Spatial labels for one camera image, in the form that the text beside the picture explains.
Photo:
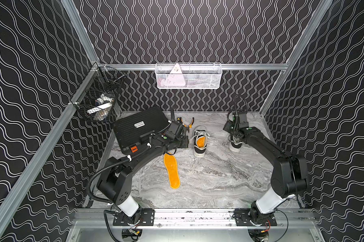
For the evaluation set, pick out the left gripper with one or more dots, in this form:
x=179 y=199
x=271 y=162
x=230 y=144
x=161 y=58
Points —
x=183 y=141

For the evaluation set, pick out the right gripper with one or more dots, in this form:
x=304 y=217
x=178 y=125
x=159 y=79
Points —
x=226 y=127

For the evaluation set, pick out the black canvas sneaker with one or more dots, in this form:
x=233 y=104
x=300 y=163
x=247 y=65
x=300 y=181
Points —
x=235 y=144
x=199 y=131

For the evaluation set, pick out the orange insole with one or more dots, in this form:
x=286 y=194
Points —
x=201 y=142
x=171 y=165

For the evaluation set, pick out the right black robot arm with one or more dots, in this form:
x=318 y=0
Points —
x=289 y=175

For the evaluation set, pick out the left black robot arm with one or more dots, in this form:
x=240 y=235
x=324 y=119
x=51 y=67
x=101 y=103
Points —
x=113 y=183

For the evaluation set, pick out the black plastic tool case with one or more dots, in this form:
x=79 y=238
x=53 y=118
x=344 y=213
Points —
x=132 y=132

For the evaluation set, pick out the pink triangle card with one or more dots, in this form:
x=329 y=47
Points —
x=176 y=69

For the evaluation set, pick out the white items in black basket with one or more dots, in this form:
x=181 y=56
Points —
x=103 y=105

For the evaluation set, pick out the white wire wall basket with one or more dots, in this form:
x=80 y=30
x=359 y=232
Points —
x=194 y=76

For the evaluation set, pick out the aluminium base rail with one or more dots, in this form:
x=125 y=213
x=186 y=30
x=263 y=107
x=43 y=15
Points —
x=189 y=217

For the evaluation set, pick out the black wire wall basket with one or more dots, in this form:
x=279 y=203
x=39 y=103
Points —
x=106 y=80

